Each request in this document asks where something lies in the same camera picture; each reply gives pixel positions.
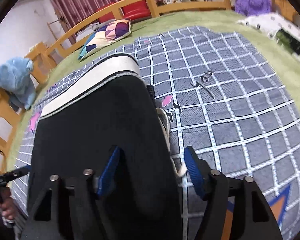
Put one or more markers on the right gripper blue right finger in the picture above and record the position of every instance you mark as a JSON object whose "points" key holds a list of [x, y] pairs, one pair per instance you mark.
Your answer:
{"points": [[197, 169]]}

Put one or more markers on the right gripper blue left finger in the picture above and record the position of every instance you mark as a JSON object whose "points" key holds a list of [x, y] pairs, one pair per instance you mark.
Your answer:
{"points": [[106, 182]]}

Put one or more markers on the black pants with white stripe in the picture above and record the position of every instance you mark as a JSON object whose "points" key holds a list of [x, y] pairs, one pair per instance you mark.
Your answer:
{"points": [[107, 106]]}

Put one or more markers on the grey checked star blanket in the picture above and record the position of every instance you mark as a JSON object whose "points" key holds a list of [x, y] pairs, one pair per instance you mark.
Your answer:
{"points": [[217, 93]]}

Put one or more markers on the blue plush toy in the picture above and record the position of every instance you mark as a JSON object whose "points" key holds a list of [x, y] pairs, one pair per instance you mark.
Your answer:
{"points": [[15, 78]]}

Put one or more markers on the green fleece bedspread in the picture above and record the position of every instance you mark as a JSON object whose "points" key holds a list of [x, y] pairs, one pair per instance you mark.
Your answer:
{"points": [[285, 65]]}

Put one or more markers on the colourful geometric pillow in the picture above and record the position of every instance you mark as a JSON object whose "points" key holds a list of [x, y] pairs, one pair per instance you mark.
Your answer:
{"points": [[105, 36]]}

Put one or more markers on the white black-dotted pillow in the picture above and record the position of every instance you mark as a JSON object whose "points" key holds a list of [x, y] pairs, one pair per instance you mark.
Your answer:
{"points": [[277, 28]]}

